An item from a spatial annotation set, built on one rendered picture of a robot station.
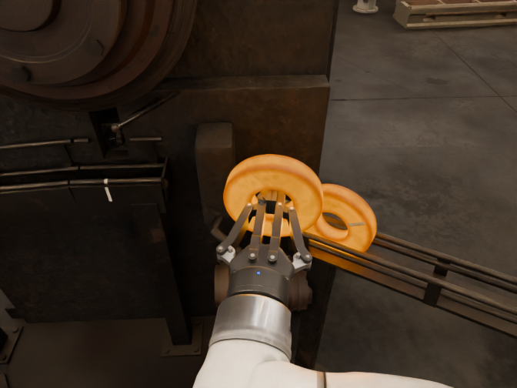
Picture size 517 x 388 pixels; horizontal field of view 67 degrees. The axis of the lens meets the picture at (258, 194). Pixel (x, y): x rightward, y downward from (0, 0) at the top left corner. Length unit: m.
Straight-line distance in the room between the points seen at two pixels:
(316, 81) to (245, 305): 0.56
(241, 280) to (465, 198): 1.71
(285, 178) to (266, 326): 0.23
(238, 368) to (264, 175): 0.28
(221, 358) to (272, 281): 0.11
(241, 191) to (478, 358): 1.14
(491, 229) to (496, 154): 0.61
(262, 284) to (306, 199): 0.18
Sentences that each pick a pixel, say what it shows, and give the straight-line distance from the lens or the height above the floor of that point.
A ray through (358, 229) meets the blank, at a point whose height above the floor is 0.73.
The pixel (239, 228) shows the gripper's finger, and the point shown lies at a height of 0.85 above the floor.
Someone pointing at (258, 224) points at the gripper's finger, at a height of 0.85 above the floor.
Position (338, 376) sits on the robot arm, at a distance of 0.42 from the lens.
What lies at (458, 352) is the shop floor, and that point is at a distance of 1.54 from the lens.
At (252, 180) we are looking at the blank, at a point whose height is 0.88.
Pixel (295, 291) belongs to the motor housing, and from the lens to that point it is 0.90.
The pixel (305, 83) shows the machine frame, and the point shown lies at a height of 0.87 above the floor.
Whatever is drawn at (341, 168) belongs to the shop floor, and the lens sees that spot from 2.06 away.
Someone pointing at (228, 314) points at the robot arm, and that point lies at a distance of 0.44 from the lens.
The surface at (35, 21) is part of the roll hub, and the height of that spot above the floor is 1.07.
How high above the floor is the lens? 1.25
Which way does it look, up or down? 42 degrees down
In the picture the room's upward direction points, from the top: straight up
